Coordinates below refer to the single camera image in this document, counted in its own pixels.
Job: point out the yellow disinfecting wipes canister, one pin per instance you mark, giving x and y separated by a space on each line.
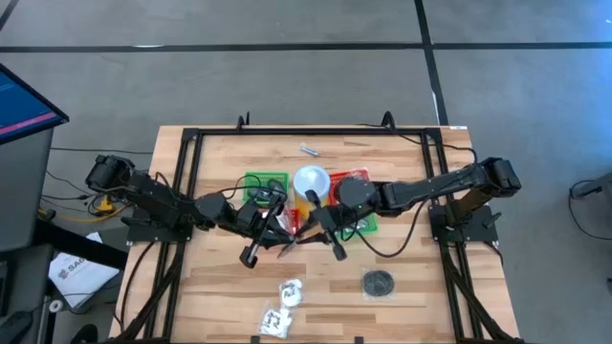
313 179

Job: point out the clear bag of white cotton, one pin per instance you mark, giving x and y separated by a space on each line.
286 221

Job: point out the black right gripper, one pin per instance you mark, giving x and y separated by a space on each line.
334 222

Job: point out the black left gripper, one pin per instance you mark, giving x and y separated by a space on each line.
260 224

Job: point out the person's shoe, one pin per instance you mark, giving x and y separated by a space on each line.
86 334

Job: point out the grey cabinet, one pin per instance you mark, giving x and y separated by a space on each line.
24 191

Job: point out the black desk beam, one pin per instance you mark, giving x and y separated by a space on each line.
72 243

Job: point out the dark office chair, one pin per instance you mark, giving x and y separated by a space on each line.
24 286

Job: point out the blue screen monitor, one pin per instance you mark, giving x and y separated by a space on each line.
24 105

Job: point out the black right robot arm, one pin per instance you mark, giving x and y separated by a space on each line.
430 186

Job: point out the white printed booklet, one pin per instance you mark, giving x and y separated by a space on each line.
81 282

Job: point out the clear vanity pack bag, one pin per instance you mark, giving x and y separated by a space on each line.
290 292
276 322

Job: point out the black aluminium table frame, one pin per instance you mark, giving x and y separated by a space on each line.
311 131

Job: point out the red plastic basket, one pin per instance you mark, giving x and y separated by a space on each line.
337 178
296 216

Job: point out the white tape roll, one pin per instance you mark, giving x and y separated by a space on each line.
52 302

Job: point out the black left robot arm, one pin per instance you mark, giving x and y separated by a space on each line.
143 191

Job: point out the green plastic basket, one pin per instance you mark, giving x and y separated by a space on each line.
247 178
370 229

